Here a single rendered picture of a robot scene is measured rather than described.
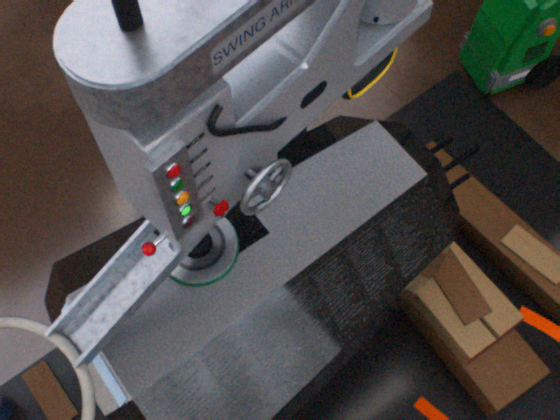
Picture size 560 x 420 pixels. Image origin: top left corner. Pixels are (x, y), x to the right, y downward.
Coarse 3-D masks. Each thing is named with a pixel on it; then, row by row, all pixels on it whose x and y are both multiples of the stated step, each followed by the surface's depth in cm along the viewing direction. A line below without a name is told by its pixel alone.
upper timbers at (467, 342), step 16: (464, 256) 247; (480, 272) 244; (432, 288) 242; (480, 288) 242; (496, 288) 241; (416, 304) 247; (432, 304) 240; (448, 304) 240; (496, 304) 239; (432, 320) 242; (448, 320) 237; (480, 320) 239; (496, 320) 237; (512, 320) 236; (448, 336) 238; (464, 336) 235; (480, 336) 234; (496, 336) 237; (464, 352) 233; (480, 352) 235
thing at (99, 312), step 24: (144, 240) 173; (120, 264) 173; (144, 264) 172; (168, 264) 166; (96, 288) 172; (120, 288) 172; (144, 288) 166; (72, 312) 170; (96, 312) 172; (120, 312) 166; (72, 336) 172; (96, 336) 171
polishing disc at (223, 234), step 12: (216, 228) 188; (228, 228) 188; (168, 240) 187; (216, 240) 186; (228, 240) 186; (216, 252) 185; (228, 252) 185; (180, 264) 184; (192, 264) 184; (204, 264) 184; (216, 264) 184; (228, 264) 183; (180, 276) 183; (192, 276) 182; (204, 276) 182; (216, 276) 182
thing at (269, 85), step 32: (320, 0) 139; (352, 0) 137; (288, 32) 143; (320, 32) 139; (352, 32) 147; (384, 32) 164; (256, 64) 143; (288, 64) 142; (320, 64) 146; (352, 64) 158; (256, 96) 140; (288, 96) 145; (320, 96) 156; (256, 128) 138; (288, 128) 155; (256, 160) 154
